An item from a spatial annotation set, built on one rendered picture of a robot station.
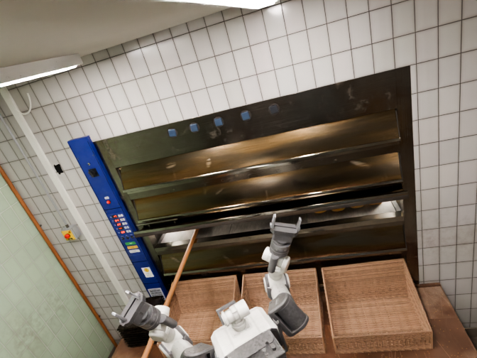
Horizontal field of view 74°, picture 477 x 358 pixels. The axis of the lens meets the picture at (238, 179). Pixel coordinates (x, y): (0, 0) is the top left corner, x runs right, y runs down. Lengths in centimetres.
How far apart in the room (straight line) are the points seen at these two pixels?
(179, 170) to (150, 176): 22
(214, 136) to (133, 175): 67
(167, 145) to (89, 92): 57
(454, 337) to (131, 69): 245
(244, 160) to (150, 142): 62
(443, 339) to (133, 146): 223
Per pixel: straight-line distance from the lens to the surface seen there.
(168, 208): 232
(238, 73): 185
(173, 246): 253
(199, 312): 277
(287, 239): 141
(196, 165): 208
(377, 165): 206
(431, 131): 206
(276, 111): 186
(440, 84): 199
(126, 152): 223
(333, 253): 235
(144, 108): 206
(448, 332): 244
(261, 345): 139
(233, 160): 200
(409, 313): 249
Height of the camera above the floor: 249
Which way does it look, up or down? 24 degrees down
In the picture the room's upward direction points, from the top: 17 degrees counter-clockwise
